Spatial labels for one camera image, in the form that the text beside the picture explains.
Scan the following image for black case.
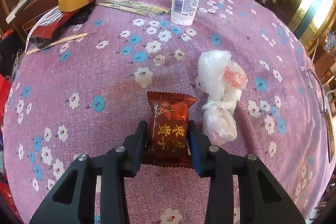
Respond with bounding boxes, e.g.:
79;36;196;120
70;1;96;25

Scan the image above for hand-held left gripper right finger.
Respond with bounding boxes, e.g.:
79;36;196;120
188;120;306;224

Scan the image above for gold framed glass door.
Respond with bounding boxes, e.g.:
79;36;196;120
289;0;336;38

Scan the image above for dark red snack packet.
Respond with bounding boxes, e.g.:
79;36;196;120
142;91;197;169

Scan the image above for purple floral tablecloth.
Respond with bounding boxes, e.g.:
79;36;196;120
1;0;332;224

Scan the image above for white plastic bag red label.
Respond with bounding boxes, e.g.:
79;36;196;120
195;50;248;146

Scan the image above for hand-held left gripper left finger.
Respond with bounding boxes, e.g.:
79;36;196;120
29;120;149;224

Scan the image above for yellow plastic box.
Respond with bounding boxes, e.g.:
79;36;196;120
58;0;90;13

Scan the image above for paper-sleeved chopsticks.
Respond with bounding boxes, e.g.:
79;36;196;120
95;3;158;15
105;0;172;14

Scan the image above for dark red flat packet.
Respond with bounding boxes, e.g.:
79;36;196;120
29;0;96;39

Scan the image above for plain wooden chopsticks sleeve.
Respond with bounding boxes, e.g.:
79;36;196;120
26;32;88;55

